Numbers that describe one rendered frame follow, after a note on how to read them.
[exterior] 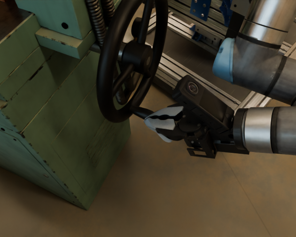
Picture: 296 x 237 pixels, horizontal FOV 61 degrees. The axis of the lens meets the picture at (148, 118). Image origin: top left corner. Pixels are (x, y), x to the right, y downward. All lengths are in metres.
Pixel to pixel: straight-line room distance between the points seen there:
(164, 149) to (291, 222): 0.65
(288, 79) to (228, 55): 0.10
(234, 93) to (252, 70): 0.84
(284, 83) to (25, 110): 0.50
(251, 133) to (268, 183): 0.96
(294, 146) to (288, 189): 0.99
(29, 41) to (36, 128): 0.21
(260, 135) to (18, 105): 0.45
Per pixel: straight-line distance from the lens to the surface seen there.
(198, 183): 1.27
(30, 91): 0.58
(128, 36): 0.89
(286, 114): 0.42
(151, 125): 0.51
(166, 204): 1.22
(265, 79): 0.47
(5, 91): 0.53
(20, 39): 0.52
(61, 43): 0.51
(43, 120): 0.65
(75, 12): 0.47
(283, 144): 0.42
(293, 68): 0.48
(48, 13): 0.51
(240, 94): 1.32
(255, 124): 0.42
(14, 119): 0.57
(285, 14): 0.47
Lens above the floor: 1.18
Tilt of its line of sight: 57 degrees down
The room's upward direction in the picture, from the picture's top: straight up
